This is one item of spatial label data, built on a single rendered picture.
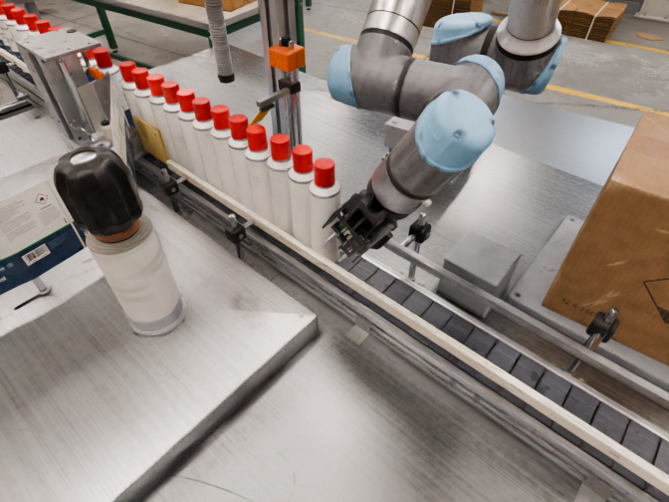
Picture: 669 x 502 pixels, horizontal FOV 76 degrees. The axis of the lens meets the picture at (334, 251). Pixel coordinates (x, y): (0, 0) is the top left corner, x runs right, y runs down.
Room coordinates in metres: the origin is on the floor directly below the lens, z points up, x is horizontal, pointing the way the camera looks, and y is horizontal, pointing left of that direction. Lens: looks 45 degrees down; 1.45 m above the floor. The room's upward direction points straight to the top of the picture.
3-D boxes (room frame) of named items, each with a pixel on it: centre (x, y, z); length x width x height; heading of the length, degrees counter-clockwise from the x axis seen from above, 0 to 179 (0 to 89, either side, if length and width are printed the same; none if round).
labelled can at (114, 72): (1.01, 0.53, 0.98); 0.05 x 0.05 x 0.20
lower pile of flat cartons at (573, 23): (4.55, -2.39, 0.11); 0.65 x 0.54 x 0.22; 54
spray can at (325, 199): (0.55, 0.02, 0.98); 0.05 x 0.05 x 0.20
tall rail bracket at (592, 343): (0.33, -0.36, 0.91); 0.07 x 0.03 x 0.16; 139
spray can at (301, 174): (0.59, 0.05, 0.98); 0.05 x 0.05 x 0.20
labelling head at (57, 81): (0.89, 0.54, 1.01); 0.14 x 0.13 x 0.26; 49
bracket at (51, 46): (0.89, 0.55, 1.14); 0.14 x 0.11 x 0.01; 49
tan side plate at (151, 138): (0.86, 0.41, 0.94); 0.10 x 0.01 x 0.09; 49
